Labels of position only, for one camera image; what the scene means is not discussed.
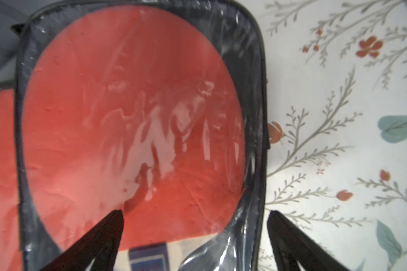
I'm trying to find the red ping pong paddle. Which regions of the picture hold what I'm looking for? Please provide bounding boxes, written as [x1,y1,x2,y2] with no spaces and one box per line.
[0,89,21,271]

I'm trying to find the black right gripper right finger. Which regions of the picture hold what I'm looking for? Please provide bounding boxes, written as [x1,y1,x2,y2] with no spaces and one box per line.
[267,211,348,271]

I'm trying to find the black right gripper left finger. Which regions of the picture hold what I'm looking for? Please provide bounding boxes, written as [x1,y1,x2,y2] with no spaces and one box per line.
[43,210,124,271]

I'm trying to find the floral table mat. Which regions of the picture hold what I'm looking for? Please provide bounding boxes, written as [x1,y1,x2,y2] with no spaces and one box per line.
[244,1,407,271]

